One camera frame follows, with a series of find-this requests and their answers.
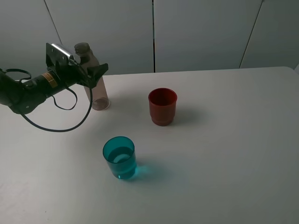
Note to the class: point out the clear brownish plastic bottle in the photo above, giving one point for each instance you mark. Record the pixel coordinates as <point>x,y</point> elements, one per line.
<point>89,60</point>

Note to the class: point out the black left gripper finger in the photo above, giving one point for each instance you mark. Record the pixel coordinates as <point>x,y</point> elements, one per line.
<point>88,82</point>
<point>96,73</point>

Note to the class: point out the teal translucent plastic cup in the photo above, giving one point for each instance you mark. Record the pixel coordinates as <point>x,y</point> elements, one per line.
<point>119,153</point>

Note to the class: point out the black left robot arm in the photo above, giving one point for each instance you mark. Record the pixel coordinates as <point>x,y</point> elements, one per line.
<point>23,98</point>

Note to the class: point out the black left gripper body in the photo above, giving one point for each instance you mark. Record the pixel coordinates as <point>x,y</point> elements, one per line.
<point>64,74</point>

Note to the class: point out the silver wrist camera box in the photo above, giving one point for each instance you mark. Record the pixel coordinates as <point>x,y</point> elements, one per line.
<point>57,54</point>

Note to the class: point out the red plastic cup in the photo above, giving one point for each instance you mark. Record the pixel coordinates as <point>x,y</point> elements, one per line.
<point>162,106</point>

